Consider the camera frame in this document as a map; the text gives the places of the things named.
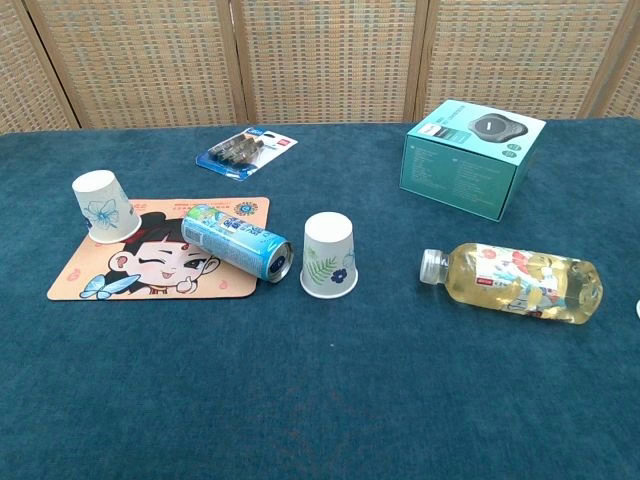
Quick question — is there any paper cup blue flower print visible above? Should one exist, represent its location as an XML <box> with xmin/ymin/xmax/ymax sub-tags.
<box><xmin>71</xmin><ymin>169</ymin><xmax>143</xmax><ymax>245</ymax></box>

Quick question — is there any paper cup green leaf print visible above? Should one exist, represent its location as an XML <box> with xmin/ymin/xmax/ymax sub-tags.
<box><xmin>299</xmin><ymin>211</ymin><xmax>359</xmax><ymax>300</ymax></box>

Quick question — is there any blue drink can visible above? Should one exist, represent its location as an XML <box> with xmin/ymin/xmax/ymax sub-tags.
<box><xmin>180</xmin><ymin>203</ymin><xmax>294</xmax><ymax>284</ymax></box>

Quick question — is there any binder clips blister pack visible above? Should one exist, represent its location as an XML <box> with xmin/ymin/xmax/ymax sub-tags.
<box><xmin>195</xmin><ymin>126</ymin><xmax>299</xmax><ymax>182</ymax></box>

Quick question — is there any blue table cloth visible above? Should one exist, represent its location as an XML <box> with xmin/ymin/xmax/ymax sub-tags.
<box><xmin>0</xmin><ymin>117</ymin><xmax>640</xmax><ymax>480</ymax></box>

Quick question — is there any teal product box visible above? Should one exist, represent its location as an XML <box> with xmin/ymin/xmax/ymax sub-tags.
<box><xmin>399</xmin><ymin>98</ymin><xmax>547</xmax><ymax>223</ymax></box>

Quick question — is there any cartoon girl mouse pad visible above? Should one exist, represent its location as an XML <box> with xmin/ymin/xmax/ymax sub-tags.
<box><xmin>46</xmin><ymin>196</ymin><xmax>271</xmax><ymax>302</ymax></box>

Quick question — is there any woven folding screen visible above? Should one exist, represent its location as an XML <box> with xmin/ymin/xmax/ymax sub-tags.
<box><xmin>0</xmin><ymin>0</ymin><xmax>640</xmax><ymax>135</ymax></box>

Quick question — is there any yellow tea plastic bottle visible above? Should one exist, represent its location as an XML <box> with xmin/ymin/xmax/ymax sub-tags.
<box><xmin>418</xmin><ymin>242</ymin><xmax>604</xmax><ymax>326</ymax></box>

